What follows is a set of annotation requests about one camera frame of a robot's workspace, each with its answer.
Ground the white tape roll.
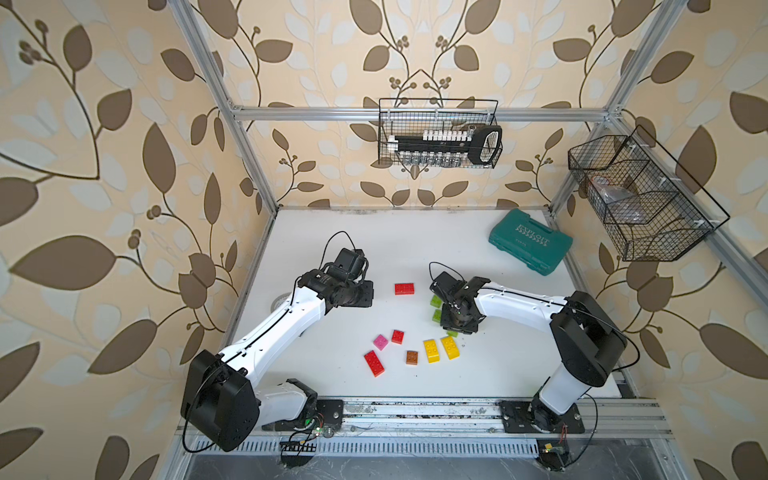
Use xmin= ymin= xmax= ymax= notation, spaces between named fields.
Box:
xmin=271 ymin=292 xmax=292 ymax=313

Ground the pink lego brick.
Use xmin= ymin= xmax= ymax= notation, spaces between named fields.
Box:
xmin=373 ymin=334 xmax=389 ymax=351

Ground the back wall wire basket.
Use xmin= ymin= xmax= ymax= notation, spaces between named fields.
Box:
xmin=377 ymin=97 xmax=503 ymax=169

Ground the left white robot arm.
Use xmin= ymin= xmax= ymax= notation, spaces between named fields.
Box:
xmin=180 ymin=248 xmax=374 ymax=452

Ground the yellow lego brick left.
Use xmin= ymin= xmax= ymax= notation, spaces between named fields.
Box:
xmin=423 ymin=339 xmax=440 ymax=364

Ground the yellow lego brick right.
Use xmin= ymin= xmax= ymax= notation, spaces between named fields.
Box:
xmin=440 ymin=336 xmax=460 ymax=360

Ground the left circuit board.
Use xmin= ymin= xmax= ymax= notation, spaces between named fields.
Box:
xmin=279 ymin=426 xmax=337 ymax=469

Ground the long red lego front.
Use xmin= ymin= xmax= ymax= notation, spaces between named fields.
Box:
xmin=364 ymin=350 xmax=385 ymax=377

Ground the right circuit board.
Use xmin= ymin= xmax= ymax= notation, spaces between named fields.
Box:
xmin=536 ymin=440 xmax=570 ymax=472

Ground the small red lego brick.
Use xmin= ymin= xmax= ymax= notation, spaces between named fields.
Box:
xmin=391 ymin=330 xmax=404 ymax=345

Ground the yellow lego brick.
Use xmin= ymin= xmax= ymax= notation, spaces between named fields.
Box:
xmin=440 ymin=336 xmax=460 ymax=360
xmin=423 ymin=339 xmax=440 ymax=364

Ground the circuit board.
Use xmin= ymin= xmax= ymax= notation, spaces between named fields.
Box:
xmin=536 ymin=440 xmax=570 ymax=472
xmin=279 ymin=426 xmax=337 ymax=469

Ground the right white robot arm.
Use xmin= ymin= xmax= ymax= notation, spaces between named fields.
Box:
xmin=430 ymin=272 xmax=630 ymax=431

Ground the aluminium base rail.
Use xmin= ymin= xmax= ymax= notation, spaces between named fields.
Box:
xmin=173 ymin=394 xmax=673 ymax=458

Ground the green plastic tool case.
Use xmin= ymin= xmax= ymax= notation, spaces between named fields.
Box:
xmin=489 ymin=209 xmax=573 ymax=276

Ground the clear plastic bag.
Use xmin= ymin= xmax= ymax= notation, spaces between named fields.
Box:
xmin=593 ymin=175 xmax=646 ymax=224

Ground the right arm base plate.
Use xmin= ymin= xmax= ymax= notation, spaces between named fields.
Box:
xmin=498 ymin=399 xmax=586 ymax=434

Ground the black socket set holder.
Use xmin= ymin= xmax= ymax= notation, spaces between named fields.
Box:
xmin=384 ymin=125 xmax=503 ymax=168

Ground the right wall wire basket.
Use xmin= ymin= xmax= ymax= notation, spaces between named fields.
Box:
xmin=568 ymin=125 xmax=731 ymax=262

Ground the wall wire basket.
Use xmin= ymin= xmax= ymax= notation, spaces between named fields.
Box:
xmin=568 ymin=125 xmax=731 ymax=262
xmin=377 ymin=97 xmax=503 ymax=169

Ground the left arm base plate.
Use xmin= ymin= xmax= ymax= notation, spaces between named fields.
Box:
xmin=261 ymin=399 xmax=344 ymax=433

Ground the red long lego brick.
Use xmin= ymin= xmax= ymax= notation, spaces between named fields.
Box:
xmin=394 ymin=283 xmax=415 ymax=296

